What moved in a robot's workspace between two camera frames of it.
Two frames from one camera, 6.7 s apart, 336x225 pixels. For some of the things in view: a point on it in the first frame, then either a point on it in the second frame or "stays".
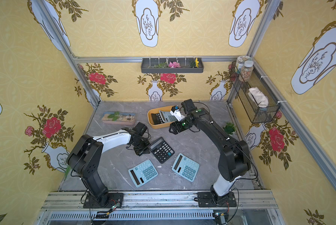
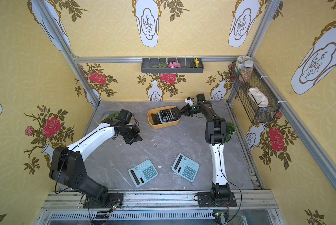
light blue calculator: [143, 173] stays
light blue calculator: [186, 167] stays
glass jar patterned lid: [240, 60] stays
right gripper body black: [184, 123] -> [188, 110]
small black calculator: [156, 118] stays
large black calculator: [161, 150] -> [170, 115]
